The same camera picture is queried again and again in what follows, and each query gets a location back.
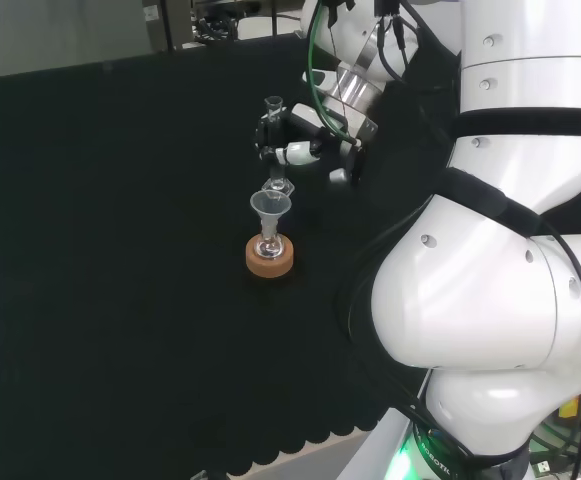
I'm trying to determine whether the clear round-bottom glass flask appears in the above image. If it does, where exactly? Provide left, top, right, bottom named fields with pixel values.
left=253, top=220, right=286, bottom=261

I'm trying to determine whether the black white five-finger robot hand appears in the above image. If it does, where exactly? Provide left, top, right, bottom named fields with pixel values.
left=255, top=103, right=377, bottom=187

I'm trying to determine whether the clear plastic funnel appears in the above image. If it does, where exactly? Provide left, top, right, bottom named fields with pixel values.
left=249, top=189, right=292, bottom=237

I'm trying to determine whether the black scalloped table cloth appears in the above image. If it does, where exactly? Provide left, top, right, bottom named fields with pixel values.
left=0, top=33, right=581, bottom=477

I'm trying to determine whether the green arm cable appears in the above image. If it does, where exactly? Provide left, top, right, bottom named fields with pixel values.
left=306, top=0, right=362, bottom=147

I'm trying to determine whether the round cork ring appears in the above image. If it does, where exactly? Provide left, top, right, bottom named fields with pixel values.
left=244, top=238, right=297, bottom=278

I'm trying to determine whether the clear glass graduated cylinder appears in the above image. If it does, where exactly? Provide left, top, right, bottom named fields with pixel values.
left=262, top=95, right=297, bottom=198

